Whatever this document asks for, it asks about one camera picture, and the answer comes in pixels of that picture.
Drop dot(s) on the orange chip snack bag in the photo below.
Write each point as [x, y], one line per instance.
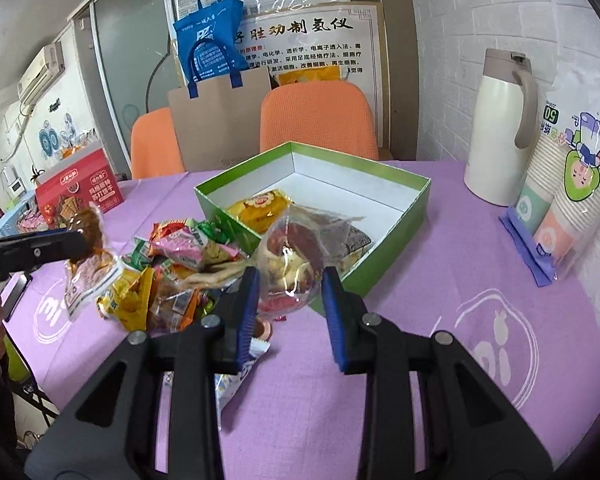
[127, 299]

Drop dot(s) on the green cardboard box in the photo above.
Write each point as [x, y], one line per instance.
[386, 202]

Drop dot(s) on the paper cup sleeve pack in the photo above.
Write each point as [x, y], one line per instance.
[558, 209]

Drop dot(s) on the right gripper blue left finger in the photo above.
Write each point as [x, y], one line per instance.
[218, 344]

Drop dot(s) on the wall air conditioner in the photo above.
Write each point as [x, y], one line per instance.
[45, 68]

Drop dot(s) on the orange chair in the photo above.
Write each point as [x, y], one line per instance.
[327, 114]
[154, 146]

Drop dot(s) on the white thermos jug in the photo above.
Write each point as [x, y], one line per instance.
[503, 129]

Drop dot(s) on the dark brown snack packet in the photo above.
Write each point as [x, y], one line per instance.
[357, 244]

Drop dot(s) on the left orange chair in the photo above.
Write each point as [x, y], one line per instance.
[154, 146]

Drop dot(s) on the clear red jujube snack packet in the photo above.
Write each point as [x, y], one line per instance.
[293, 254]

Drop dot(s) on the white chinese text poster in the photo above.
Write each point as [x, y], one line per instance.
[349, 35]

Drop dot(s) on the pink snack bag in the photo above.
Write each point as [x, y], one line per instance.
[184, 243]

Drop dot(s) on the brown paper bag blue handles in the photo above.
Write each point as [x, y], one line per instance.
[217, 120]

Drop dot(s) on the right orange chair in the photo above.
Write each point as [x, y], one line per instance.
[327, 114]

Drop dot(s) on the red biscuit box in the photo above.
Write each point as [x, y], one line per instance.
[76, 182]

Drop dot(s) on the purple tablecloth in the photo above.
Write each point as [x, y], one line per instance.
[451, 365]

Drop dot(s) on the brown braised snack packet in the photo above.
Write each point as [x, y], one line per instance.
[93, 265]

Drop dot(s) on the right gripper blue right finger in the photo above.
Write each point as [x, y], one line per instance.
[365, 343]

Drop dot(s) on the yellow snack packet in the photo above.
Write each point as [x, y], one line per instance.
[259, 212]

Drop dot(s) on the blue tote bag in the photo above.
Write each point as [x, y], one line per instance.
[210, 35]

